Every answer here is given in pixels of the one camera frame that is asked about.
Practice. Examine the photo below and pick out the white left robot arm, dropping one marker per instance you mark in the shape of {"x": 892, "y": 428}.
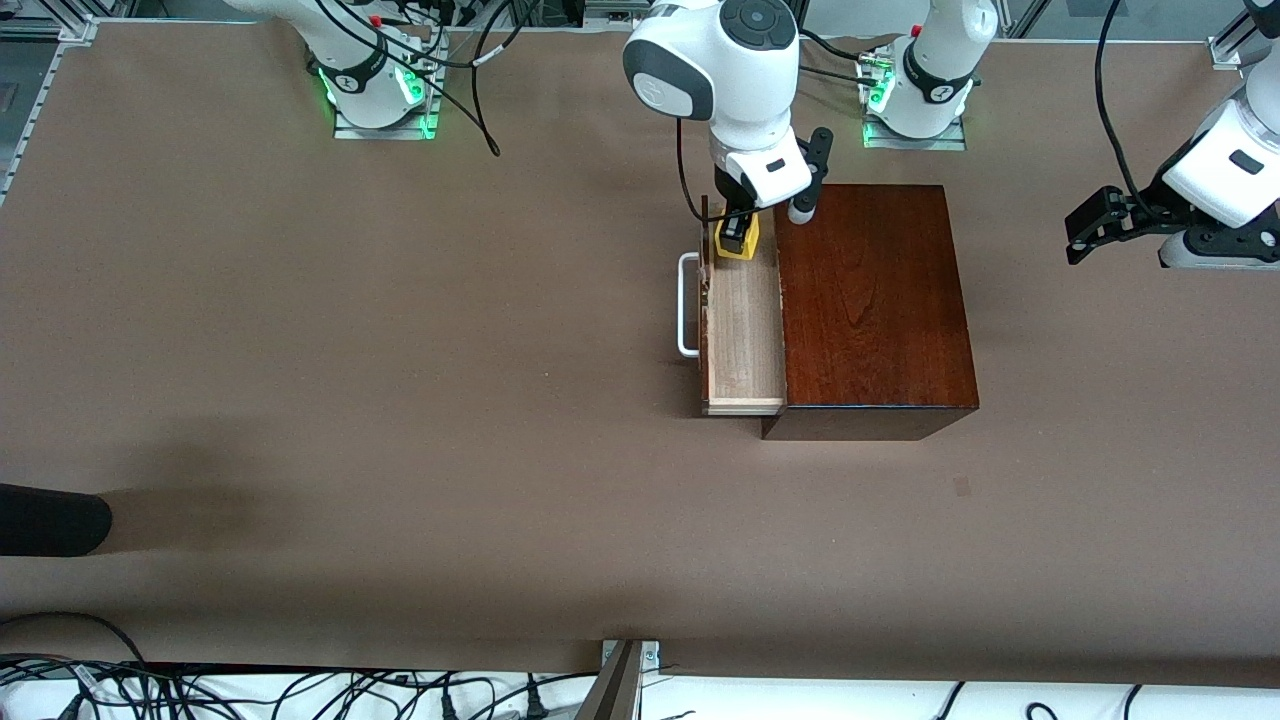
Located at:
{"x": 940, "y": 50}

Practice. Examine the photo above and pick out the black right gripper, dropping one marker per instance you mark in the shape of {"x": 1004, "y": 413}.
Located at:
{"x": 731, "y": 198}

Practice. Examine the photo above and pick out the yellow cube block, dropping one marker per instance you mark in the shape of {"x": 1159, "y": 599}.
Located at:
{"x": 738, "y": 256}

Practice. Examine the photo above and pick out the grey equipment rack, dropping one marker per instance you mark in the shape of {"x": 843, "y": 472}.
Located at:
{"x": 610, "y": 12}

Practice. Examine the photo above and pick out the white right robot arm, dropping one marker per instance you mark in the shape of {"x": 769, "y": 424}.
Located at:
{"x": 740, "y": 90}

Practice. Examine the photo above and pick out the aluminium table edge rail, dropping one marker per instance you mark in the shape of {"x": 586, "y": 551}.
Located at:
{"x": 75, "y": 30}

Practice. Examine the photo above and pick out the dark metal strut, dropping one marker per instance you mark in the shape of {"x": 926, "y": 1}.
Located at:
{"x": 615, "y": 690}

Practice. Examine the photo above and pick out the black ribbed cylinder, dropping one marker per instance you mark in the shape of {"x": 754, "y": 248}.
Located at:
{"x": 50, "y": 520}

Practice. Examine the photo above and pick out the silver metal bracket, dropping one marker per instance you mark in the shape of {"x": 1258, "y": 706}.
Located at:
{"x": 650, "y": 655}

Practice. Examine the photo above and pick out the black power plug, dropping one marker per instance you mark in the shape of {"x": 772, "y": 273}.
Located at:
{"x": 535, "y": 705}

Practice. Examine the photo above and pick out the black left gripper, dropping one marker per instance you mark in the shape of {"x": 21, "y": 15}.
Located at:
{"x": 1143, "y": 212}

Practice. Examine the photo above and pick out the aluminium frame corner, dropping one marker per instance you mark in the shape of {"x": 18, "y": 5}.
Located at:
{"x": 1225, "y": 52}

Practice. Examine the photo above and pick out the dark brown wooden box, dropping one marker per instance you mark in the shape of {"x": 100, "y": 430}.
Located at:
{"x": 880, "y": 300}

